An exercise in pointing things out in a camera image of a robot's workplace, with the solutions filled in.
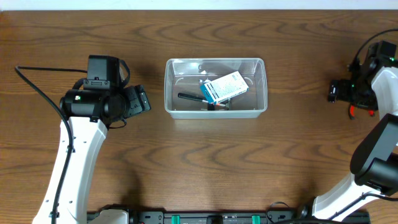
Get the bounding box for red handled pliers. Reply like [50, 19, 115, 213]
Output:
[348, 104, 375, 120]

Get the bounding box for small black handled hammer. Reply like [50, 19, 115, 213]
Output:
[177, 93, 230, 110]

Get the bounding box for clear plastic container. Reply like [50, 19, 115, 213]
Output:
[164, 58, 267, 119]

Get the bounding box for blue white cardboard box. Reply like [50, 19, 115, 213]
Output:
[200, 71, 249, 104]

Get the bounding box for yellow black screwdriver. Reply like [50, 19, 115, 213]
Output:
[207, 103, 215, 111]

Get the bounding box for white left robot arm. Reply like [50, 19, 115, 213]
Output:
[33, 55, 150, 223]

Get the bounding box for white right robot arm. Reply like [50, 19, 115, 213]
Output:
[298, 41, 397, 222]

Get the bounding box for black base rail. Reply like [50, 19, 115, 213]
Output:
[86, 203, 371, 224]

